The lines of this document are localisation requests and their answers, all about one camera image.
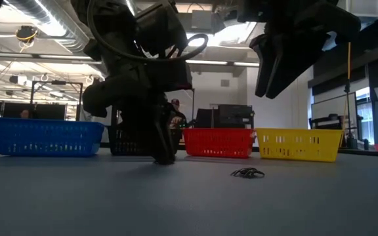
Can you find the black monitor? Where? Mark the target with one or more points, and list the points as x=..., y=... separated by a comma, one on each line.
x=10, y=110
x=49, y=111

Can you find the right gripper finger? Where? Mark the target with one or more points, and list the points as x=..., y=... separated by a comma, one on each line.
x=264, y=62
x=297, y=55

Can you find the blue plastic basket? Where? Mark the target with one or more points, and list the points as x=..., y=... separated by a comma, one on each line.
x=48, y=137

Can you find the long ceiling light fixture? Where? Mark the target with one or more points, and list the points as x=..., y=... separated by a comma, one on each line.
x=215, y=62

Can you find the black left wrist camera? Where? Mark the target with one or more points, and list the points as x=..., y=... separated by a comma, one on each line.
x=162, y=26

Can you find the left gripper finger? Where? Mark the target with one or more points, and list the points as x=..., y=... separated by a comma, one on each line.
x=166, y=131
x=144, y=128

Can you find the black equipment desk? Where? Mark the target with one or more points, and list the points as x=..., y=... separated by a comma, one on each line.
x=323, y=123

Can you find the person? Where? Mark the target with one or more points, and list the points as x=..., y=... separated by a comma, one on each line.
x=25, y=114
x=179, y=118

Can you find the grey ceiling unit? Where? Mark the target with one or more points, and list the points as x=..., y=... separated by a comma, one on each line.
x=205, y=21

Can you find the black tripod stand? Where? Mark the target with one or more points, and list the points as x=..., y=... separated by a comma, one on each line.
x=351, y=141

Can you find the black computer equipment stack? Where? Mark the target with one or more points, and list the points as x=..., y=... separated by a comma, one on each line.
x=235, y=116

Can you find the black plastic basket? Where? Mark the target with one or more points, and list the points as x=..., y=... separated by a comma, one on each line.
x=115, y=141

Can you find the black metal frame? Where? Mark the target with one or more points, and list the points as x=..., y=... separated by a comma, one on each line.
x=193, y=108
x=57, y=82

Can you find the yellow plastic basket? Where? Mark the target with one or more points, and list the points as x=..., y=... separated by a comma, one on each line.
x=297, y=144

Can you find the grey wall vent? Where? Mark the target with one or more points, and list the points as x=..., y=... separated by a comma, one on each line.
x=225, y=83

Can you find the red plastic basket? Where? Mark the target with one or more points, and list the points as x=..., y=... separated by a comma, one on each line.
x=218, y=142

